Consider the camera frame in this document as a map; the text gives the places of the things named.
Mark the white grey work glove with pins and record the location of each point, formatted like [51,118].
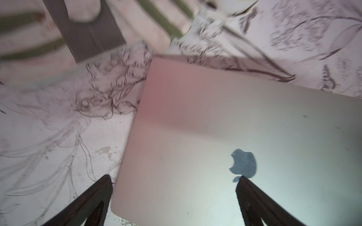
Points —
[87,39]

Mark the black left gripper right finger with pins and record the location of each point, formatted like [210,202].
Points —
[257,208]

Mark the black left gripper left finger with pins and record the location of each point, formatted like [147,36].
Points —
[89,209]

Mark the white green striped work glove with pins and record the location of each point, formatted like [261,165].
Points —
[32,47]

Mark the silver laptop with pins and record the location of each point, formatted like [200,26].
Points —
[199,132]

